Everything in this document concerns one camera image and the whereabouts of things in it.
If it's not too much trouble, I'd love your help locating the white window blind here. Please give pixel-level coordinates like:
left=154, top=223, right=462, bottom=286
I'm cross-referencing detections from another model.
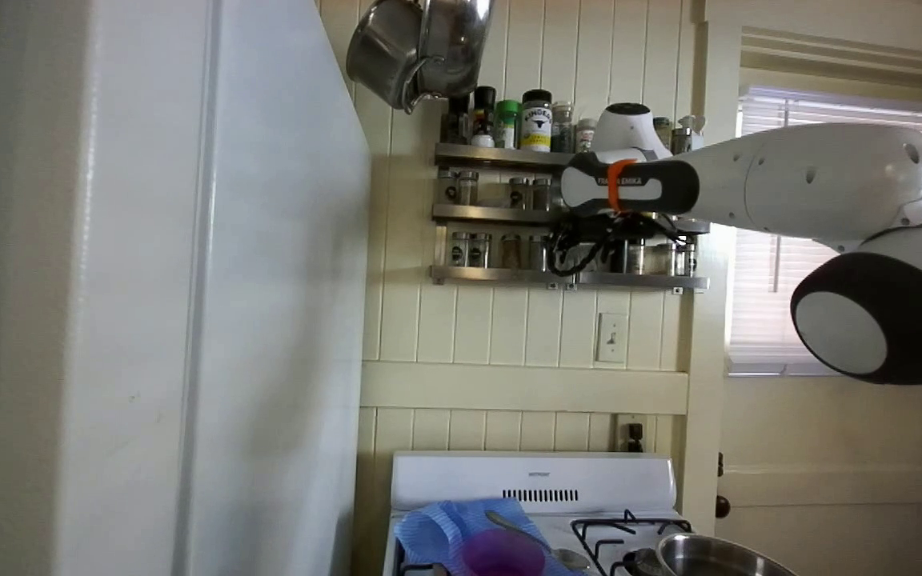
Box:
left=723, top=86, right=922, bottom=376

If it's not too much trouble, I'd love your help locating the glass spice jar black label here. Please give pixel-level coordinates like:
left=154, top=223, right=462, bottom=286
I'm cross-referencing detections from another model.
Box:
left=621, top=237, right=651, bottom=277

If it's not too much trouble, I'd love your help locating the stainless steel pot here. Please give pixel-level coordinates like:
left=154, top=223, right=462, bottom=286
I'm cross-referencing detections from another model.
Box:
left=632, top=527, right=802, bottom=576

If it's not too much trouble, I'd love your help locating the dark tall bottle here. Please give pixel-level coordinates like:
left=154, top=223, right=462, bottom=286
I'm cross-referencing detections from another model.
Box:
left=468, top=86, right=498, bottom=151

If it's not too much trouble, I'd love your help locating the white refrigerator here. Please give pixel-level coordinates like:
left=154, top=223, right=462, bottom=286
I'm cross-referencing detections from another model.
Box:
left=0, top=0, right=377, bottom=576

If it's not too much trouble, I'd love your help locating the white gas stove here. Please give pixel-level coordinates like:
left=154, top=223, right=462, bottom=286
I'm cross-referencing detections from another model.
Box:
left=377, top=448, right=806, bottom=576

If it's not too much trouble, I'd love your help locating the green cap bottle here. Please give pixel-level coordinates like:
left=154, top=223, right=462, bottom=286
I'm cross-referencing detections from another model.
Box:
left=493, top=97, right=523, bottom=154

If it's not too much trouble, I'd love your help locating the blue cloth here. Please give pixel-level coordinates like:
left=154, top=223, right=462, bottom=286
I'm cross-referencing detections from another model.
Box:
left=395, top=494, right=592, bottom=576

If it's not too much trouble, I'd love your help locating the cream light switch plate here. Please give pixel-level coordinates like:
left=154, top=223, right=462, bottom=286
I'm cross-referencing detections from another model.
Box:
left=596, top=309, right=632, bottom=364

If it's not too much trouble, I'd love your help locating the cream panel door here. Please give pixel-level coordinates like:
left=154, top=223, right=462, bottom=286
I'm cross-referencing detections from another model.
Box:
left=696, top=0, right=922, bottom=576

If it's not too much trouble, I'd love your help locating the black stove grate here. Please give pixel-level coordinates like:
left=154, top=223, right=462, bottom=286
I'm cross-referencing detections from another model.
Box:
left=570, top=509, right=696, bottom=576

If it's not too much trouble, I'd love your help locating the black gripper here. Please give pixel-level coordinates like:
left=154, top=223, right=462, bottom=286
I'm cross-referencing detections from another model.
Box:
left=573, top=208, right=687, bottom=248

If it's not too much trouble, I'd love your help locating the white bottle black cap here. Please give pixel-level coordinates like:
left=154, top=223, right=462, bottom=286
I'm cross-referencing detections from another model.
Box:
left=519, top=86, right=556, bottom=154

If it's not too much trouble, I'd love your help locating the steel wall spice rack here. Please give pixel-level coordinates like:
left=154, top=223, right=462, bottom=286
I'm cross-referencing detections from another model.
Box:
left=427, top=140, right=711, bottom=290

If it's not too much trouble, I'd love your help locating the wall outlet with black plug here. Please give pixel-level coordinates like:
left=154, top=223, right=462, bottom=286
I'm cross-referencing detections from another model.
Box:
left=614, top=413, right=653, bottom=454

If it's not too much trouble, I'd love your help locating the hanging steel pot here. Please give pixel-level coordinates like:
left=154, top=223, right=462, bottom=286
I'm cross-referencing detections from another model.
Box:
left=417, top=0, right=497, bottom=101
left=343, top=0, right=430, bottom=116

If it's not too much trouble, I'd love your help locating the black corrugated cable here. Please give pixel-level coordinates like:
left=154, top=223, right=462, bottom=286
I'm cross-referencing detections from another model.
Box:
left=542, top=211, right=614, bottom=277

